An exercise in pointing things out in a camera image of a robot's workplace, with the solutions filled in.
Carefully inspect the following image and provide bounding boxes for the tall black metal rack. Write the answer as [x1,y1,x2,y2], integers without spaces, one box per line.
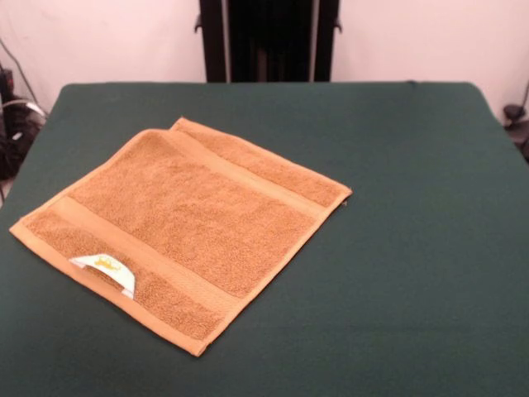
[193,0,344,84]

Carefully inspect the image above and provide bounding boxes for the tan terry towel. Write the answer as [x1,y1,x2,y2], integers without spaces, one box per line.
[8,117,354,358]

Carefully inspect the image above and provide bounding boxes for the dark green table cloth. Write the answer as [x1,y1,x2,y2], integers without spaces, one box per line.
[0,81,529,397]

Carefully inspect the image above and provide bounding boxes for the black cable tangle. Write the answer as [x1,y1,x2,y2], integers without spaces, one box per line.
[0,36,49,181]

